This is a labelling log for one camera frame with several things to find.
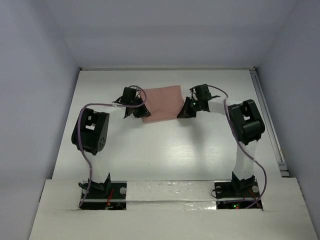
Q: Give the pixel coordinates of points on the pink printed t-shirt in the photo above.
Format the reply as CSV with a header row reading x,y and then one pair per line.
x,y
164,103

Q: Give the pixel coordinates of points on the aluminium table rail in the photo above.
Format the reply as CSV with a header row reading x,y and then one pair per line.
x,y
163,68
282,165

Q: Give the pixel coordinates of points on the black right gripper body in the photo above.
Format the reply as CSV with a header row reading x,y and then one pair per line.
x,y
193,106

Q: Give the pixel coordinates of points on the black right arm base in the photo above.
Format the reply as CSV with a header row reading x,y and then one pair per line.
x,y
229,197

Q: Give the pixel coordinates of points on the aluminium back table rail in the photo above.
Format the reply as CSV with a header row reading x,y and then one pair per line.
x,y
163,68

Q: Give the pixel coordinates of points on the aluminium right table rail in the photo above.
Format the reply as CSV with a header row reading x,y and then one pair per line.
x,y
282,165

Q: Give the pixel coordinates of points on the white foam front board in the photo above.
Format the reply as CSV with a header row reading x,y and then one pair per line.
x,y
59,218

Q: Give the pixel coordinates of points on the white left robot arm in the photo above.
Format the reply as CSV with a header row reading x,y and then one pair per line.
x,y
91,129

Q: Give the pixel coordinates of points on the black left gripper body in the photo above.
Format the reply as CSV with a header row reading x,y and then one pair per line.
x,y
138,112

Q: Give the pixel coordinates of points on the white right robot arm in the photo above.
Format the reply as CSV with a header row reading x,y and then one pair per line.
x,y
244,120

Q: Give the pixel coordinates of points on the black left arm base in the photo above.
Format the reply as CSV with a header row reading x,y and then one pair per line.
x,y
108,195

